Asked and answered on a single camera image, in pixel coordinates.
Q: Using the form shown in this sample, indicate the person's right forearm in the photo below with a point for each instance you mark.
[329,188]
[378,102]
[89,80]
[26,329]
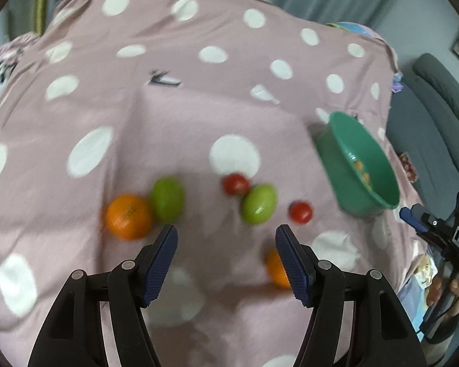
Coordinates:
[441,353]

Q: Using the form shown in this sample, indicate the colourful pastel cloth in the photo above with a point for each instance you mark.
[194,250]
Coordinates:
[352,27]

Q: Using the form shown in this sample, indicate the small tan longan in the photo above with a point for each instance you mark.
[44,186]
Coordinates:
[365,178]
[358,165]

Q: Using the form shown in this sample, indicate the floral cloth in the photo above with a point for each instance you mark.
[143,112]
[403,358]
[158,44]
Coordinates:
[7,51]

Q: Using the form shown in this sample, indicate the person's right hand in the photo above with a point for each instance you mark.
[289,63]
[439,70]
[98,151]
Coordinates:
[436,288]

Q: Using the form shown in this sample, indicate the light blue cloth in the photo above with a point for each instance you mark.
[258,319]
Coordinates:
[411,294]

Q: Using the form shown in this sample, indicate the grey sofa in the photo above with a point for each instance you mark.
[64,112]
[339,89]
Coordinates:
[436,133]

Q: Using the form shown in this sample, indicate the pink polka dot blanket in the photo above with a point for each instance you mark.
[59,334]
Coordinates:
[214,114]

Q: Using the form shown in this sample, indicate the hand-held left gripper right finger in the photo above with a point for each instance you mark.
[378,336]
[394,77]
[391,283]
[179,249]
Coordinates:
[294,267]

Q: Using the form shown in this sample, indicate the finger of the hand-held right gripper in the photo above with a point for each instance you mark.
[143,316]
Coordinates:
[409,218]
[422,213]

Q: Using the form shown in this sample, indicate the yellow patterned curtain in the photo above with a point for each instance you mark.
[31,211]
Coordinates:
[44,4]

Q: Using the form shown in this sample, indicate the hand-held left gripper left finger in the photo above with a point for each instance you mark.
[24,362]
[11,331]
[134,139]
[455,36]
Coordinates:
[158,263]

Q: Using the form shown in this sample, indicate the large orange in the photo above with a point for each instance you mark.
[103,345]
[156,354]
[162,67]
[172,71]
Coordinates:
[128,218]

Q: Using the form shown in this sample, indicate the red tomato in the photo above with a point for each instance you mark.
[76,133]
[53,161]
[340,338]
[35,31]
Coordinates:
[235,184]
[301,212]

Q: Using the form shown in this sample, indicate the small orange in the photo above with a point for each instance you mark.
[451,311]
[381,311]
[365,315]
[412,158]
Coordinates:
[275,269]

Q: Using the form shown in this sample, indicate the green mango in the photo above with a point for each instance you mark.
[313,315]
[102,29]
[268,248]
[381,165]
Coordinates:
[258,204]
[168,198]

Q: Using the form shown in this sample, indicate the green plastic bowl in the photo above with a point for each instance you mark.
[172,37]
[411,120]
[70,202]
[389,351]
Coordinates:
[378,195]

